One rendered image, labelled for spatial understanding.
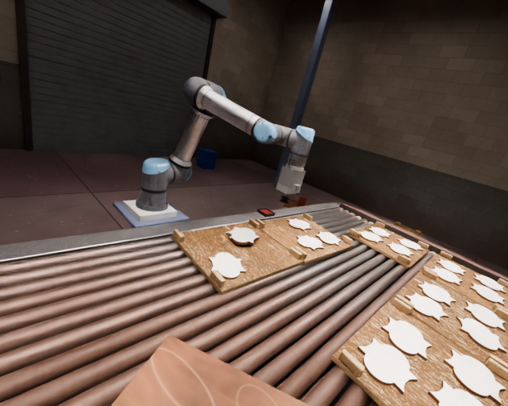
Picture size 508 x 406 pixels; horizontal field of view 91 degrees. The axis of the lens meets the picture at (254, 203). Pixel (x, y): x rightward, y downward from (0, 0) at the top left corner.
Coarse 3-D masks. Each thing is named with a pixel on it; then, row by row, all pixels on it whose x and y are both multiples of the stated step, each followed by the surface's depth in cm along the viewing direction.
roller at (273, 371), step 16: (400, 272) 118; (368, 288) 98; (384, 288) 103; (352, 304) 86; (336, 320) 77; (304, 336) 69; (320, 336) 69; (288, 352) 62; (304, 352) 64; (272, 368) 57; (288, 368) 59; (272, 384) 55
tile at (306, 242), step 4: (296, 236) 120; (304, 236) 122; (308, 236) 123; (300, 240) 117; (304, 240) 118; (308, 240) 119; (312, 240) 120; (316, 240) 121; (300, 244) 114; (304, 244) 114; (308, 244) 115; (312, 244) 116; (316, 244) 117; (320, 244) 118; (308, 248) 113; (312, 248) 112; (316, 248) 114; (320, 248) 115
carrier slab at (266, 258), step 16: (240, 224) 119; (176, 240) 94; (192, 240) 96; (208, 240) 98; (224, 240) 101; (256, 240) 108; (272, 240) 112; (192, 256) 86; (208, 256) 88; (240, 256) 93; (256, 256) 96; (272, 256) 99; (288, 256) 102; (208, 272) 80; (256, 272) 86; (272, 272) 89; (224, 288) 75
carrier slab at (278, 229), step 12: (300, 216) 150; (264, 228) 122; (276, 228) 125; (288, 228) 129; (312, 228) 137; (276, 240) 113; (288, 240) 116; (312, 252) 110; (324, 252) 113; (336, 252) 119
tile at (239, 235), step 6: (240, 228) 109; (246, 228) 110; (234, 234) 102; (240, 234) 103; (246, 234) 104; (252, 234) 106; (234, 240) 98; (240, 240) 99; (246, 240) 100; (252, 240) 101
